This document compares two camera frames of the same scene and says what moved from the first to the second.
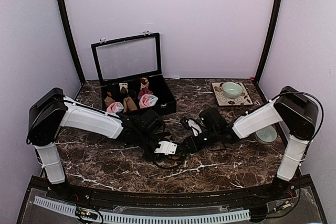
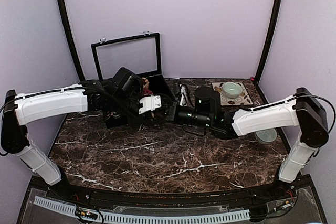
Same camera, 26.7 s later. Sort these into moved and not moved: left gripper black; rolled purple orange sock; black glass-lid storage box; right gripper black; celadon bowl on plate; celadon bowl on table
Moved: left gripper black; right gripper black
Not moved: celadon bowl on table; celadon bowl on plate; rolled purple orange sock; black glass-lid storage box
